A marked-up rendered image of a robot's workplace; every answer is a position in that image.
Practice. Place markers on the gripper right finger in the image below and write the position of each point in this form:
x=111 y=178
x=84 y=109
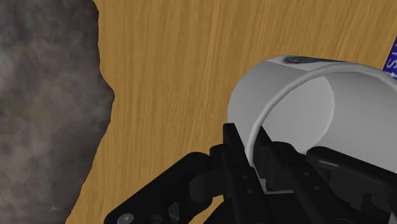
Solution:
x=341 y=186

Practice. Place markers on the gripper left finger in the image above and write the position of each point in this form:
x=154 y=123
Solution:
x=186 y=186

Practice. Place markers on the white cup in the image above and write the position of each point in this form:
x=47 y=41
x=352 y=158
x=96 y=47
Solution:
x=356 y=111

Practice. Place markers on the wooden table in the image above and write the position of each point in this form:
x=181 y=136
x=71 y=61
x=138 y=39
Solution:
x=173 y=77

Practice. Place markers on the blue box with white print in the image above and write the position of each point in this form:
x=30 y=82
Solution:
x=391 y=63

